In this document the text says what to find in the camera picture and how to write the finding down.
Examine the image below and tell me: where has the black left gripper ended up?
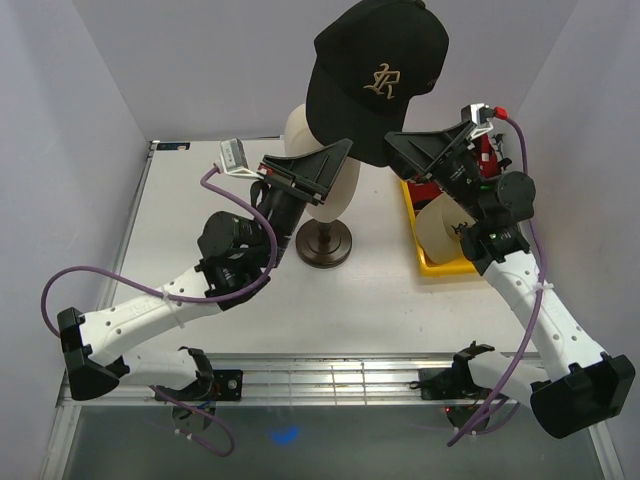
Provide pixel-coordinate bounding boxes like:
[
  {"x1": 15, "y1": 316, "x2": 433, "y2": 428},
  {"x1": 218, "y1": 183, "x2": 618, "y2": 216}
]
[{"x1": 252, "y1": 139, "x2": 351, "y2": 269}]

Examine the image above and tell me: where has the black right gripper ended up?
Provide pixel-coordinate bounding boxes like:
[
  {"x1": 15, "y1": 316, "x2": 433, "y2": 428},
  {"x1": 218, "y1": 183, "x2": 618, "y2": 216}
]
[{"x1": 371, "y1": 119, "x2": 488, "y2": 223}]

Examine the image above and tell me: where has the beige baseball cap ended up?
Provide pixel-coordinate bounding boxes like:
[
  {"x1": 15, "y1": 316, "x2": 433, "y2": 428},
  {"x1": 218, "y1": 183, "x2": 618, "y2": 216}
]
[{"x1": 415, "y1": 193, "x2": 475, "y2": 265}]

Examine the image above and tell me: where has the black baseball cap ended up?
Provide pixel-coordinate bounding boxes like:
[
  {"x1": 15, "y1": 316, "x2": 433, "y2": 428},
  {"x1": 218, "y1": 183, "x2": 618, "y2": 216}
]
[{"x1": 305, "y1": 1, "x2": 449, "y2": 167}]

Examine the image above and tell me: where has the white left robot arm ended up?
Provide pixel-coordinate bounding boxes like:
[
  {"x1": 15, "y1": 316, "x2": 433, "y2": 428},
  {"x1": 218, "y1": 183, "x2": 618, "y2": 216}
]
[{"x1": 57, "y1": 139, "x2": 352, "y2": 401}]

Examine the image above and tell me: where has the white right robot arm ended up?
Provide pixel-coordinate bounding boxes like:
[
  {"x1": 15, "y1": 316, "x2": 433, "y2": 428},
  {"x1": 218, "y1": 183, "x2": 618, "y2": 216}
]
[{"x1": 385, "y1": 121, "x2": 636, "y2": 439}]

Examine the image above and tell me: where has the red baseball cap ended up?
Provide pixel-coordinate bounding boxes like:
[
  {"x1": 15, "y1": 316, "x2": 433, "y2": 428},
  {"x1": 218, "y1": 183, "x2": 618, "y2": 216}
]
[{"x1": 407, "y1": 133, "x2": 504, "y2": 213}]

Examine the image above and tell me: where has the beige mannequin head stand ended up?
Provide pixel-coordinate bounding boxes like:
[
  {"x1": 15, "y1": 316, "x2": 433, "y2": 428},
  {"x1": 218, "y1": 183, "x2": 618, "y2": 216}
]
[{"x1": 283, "y1": 104, "x2": 361, "y2": 269}]

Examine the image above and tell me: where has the yellow plastic tray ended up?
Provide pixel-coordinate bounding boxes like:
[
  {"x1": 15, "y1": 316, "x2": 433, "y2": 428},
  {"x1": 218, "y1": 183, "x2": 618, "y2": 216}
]
[{"x1": 400, "y1": 181, "x2": 476, "y2": 277}]

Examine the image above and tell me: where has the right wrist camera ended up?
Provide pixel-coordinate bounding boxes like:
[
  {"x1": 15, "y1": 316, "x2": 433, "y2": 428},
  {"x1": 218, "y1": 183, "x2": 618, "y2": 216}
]
[{"x1": 461, "y1": 103, "x2": 510, "y2": 140}]

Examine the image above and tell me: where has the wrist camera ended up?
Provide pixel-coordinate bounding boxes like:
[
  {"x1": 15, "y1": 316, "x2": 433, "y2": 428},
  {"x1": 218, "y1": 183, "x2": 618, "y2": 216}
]
[
  {"x1": 214, "y1": 138, "x2": 262, "y2": 180},
  {"x1": 461, "y1": 103, "x2": 510, "y2": 140}
]

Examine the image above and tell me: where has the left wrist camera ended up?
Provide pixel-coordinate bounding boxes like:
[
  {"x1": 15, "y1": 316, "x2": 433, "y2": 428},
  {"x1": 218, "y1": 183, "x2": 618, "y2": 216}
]
[{"x1": 214, "y1": 138, "x2": 262, "y2": 180}]

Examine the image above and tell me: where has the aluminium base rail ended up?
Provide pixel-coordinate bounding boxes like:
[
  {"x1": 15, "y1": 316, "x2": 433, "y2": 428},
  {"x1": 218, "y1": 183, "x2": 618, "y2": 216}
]
[{"x1": 55, "y1": 352, "x2": 601, "y2": 407}]

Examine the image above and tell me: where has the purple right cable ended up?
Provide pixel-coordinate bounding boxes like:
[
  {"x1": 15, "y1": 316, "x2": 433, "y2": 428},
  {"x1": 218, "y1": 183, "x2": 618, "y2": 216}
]
[{"x1": 445, "y1": 115, "x2": 548, "y2": 447}]

